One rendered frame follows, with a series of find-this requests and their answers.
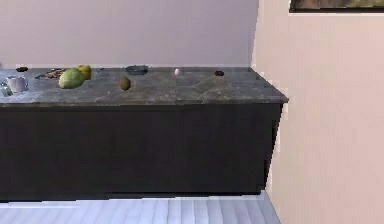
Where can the dark grey bowl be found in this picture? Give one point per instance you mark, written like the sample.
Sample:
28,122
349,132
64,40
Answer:
137,69

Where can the green lettuce head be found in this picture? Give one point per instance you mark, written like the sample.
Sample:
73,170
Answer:
71,78

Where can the pale pink egg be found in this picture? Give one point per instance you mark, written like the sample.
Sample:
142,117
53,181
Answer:
177,72

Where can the dark flat tray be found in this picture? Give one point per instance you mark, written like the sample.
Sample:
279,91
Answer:
50,74

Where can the small dark round object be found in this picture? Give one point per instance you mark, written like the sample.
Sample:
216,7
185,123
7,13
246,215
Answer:
22,69
219,73

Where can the yellow green apple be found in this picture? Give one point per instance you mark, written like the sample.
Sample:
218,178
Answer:
85,70

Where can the black kitchen counter stone top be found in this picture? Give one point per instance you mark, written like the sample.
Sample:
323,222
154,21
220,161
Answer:
140,146

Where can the olive brown potato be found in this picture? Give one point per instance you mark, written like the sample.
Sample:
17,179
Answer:
125,83

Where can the clear glass bottle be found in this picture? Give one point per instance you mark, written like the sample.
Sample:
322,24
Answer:
5,90

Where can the dark framed window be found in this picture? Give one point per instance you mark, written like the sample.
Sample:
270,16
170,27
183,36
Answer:
336,4

